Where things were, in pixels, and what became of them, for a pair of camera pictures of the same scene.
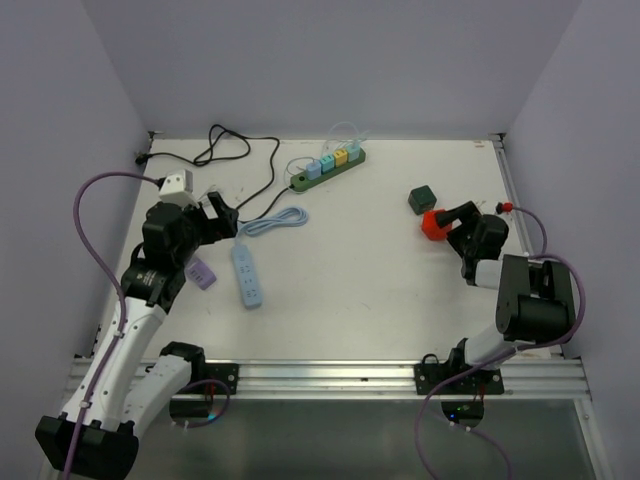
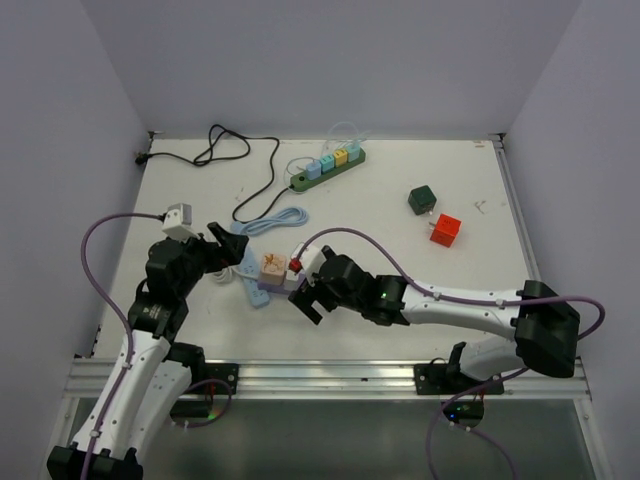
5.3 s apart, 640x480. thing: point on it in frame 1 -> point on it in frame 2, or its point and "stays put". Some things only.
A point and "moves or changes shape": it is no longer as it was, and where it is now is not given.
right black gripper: [468, 215] -> [306, 296]
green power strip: [299, 181] stays put
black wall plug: [140, 157] stays put
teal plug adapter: [327, 163] stays put
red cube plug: [430, 226] moves or changes shape
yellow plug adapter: [341, 157] stays put
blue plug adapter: [313, 170] stays put
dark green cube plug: [422, 199] stays put
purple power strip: [199, 272] moves or changes shape
